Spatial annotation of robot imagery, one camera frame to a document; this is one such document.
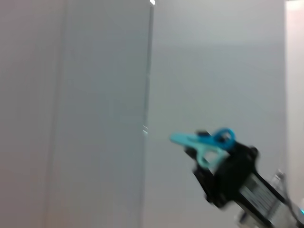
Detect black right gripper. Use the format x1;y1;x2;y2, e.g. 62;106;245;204
184;129;293;221

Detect blue scissors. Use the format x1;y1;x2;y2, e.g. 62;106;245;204
169;128;236;169

